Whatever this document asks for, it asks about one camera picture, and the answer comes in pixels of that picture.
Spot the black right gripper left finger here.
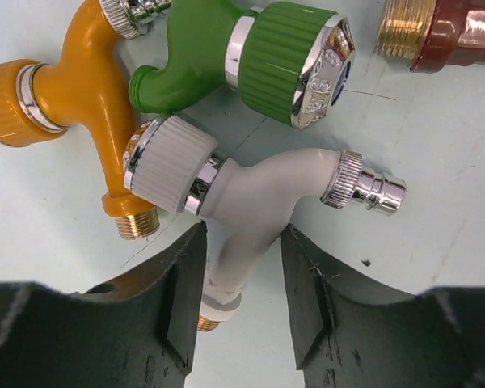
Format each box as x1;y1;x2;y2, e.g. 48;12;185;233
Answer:
0;222;207;387

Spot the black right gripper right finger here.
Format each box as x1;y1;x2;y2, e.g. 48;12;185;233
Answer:
281;226;485;387

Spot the grey white water faucet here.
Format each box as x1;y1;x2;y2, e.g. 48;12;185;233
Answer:
123;115;407;331

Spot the yellow water faucet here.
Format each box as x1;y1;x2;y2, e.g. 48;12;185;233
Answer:
0;0;171;240

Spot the green water faucet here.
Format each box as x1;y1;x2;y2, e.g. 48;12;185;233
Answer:
129;1;356;129

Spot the brown water faucet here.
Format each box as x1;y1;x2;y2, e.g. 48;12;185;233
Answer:
374;0;485;74

